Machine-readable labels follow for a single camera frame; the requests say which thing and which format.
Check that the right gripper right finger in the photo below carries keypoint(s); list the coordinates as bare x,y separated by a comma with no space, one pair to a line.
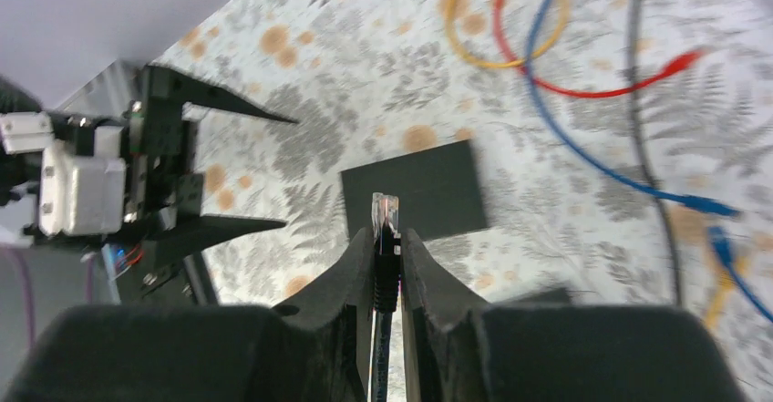
460,347

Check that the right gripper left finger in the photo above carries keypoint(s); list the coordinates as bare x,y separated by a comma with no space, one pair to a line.
313,346

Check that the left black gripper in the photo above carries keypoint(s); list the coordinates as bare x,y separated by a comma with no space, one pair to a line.
162,201

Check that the black network switch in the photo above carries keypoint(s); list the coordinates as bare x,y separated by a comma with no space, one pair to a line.
438,191
555,295

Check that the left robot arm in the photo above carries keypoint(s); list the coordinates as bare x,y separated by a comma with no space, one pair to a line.
27,129

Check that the floral patterned table mat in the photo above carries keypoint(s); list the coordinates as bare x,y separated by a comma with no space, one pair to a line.
374,79

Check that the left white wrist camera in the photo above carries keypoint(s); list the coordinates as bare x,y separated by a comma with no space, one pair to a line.
83,195

